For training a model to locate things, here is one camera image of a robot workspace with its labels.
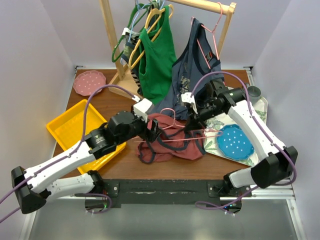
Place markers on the light blue hanger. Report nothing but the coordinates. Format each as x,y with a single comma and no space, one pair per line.
129,44

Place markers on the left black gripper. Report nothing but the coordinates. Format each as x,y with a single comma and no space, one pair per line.
147,134

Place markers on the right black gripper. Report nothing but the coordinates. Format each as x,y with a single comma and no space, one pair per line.
192,124

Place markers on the green hanger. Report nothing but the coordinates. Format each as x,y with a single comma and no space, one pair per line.
138,12

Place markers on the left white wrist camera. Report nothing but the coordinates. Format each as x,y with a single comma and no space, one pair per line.
143,108

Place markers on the yellow hanger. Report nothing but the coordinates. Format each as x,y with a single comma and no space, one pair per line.
150,32

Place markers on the navy blue tank top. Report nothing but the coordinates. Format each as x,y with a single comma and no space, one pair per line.
180,85

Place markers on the black mounting base plate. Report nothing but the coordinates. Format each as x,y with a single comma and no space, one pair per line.
117,192

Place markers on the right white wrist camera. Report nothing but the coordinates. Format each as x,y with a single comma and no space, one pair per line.
188,101

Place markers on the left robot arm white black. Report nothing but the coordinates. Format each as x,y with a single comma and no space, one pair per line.
35,186

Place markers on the blue dotted plate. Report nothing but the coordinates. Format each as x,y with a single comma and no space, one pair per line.
234,144

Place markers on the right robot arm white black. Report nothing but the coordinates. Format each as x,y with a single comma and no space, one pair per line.
275,160

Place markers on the pink dotted plate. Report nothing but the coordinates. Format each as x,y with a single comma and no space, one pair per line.
88,82

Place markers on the green tank top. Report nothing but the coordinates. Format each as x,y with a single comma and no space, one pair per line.
155,83

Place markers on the grey mug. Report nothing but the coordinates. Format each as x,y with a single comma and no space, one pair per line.
254,94

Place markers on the wooden clothes rack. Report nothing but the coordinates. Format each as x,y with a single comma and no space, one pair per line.
123,77

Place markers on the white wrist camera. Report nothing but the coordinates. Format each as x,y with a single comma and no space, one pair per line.
188,101
143,108

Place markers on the red tank top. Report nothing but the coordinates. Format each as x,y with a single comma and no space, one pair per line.
172,142

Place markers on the yellow plastic tray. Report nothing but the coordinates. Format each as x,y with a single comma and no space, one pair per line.
67,130

